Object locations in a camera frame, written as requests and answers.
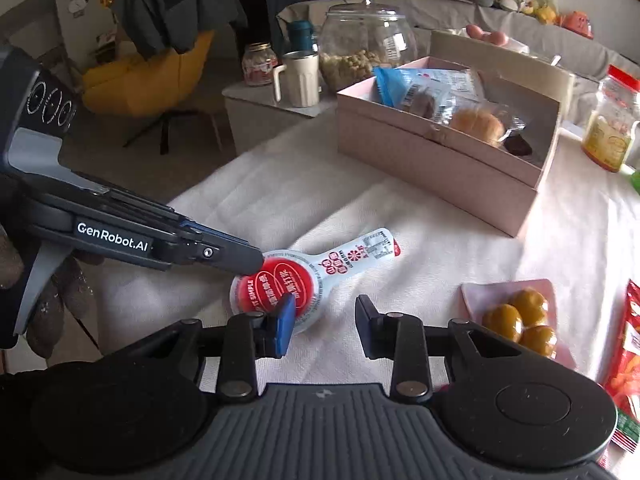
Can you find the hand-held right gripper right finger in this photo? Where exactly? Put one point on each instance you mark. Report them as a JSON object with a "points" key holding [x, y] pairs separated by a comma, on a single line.
{"points": [[365, 327]]}

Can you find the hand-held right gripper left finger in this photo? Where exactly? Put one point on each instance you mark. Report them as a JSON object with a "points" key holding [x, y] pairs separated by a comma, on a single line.
{"points": [[284, 325]]}

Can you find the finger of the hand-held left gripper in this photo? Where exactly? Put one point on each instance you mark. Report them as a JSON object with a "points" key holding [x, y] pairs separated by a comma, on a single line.
{"points": [[220, 257], [200, 232]]}

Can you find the red and white jelly pack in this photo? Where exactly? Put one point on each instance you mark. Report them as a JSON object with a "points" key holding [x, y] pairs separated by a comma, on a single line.
{"points": [[350, 255]]}

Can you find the pink cardboard box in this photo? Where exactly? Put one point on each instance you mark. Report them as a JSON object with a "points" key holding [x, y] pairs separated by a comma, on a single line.
{"points": [[425, 160]]}

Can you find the bun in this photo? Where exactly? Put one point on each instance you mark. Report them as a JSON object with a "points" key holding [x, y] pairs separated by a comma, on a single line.
{"points": [[475, 122]]}

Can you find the dark chocolate snack packet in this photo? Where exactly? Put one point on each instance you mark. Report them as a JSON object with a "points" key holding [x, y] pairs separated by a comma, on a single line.
{"points": [[517, 145]]}

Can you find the blue snack packet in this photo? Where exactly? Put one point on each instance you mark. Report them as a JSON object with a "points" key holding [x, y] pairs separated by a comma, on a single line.
{"points": [[400, 85]]}

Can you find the person's left hand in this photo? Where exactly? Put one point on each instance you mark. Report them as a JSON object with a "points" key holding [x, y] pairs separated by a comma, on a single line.
{"points": [[65, 300]]}

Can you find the white tablecloth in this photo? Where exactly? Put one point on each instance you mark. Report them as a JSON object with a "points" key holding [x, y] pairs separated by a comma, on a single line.
{"points": [[400, 270]]}

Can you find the pink plate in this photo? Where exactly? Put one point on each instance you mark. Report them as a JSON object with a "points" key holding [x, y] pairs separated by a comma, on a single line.
{"points": [[472, 295]]}

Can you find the white side table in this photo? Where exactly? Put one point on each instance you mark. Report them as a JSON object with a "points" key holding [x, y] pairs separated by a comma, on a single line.
{"points": [[250, 110]]}

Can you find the yellow round pastry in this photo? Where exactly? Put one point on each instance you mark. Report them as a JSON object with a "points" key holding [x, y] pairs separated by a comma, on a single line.
{"points": [[539, 341], [501, 321], [530, 305]]}

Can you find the yellow chair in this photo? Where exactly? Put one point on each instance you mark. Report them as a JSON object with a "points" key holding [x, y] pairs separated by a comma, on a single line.
{"points": [[140, 80]]}

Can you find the small jar with red print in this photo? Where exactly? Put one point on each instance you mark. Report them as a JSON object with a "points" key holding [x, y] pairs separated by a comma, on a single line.
{"points": [[259, 67]]}

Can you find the cream mug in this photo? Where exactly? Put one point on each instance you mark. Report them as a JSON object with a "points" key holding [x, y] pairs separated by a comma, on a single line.
{"points": [[300, 80]]}

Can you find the grey clothes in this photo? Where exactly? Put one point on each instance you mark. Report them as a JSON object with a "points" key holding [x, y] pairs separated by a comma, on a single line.
{"points": [[165, 5]]}

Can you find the teal thermos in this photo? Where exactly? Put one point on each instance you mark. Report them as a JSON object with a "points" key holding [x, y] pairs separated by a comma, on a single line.
{"points": [[300, 35]]}

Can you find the glass jar of nuts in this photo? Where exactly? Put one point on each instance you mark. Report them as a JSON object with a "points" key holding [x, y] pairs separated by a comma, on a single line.
{"points": [[360, 60]]}

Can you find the red snack bag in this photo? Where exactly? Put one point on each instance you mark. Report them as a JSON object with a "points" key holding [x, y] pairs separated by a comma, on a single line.
{"points": [[627, 360]]}

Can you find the glass candy dispenser green base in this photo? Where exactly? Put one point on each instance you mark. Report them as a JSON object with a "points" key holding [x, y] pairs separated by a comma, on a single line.
{"points": [[636, 179]]}

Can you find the plastic jar with red lid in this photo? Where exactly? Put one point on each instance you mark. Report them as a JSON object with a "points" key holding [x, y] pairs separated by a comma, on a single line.
{"points": [[610, 130]]}

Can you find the pink peach plush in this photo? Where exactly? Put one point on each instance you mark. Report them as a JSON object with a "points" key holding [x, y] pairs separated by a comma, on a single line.
{"points": [[487, 35]]}

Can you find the yellow plush toy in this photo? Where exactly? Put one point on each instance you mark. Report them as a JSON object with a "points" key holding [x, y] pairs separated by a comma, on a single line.
{"points": [[540, 12]]}

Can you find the orange pink plush toy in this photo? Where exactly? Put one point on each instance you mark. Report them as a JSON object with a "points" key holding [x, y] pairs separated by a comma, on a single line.
{"points": [[575, 25]]}

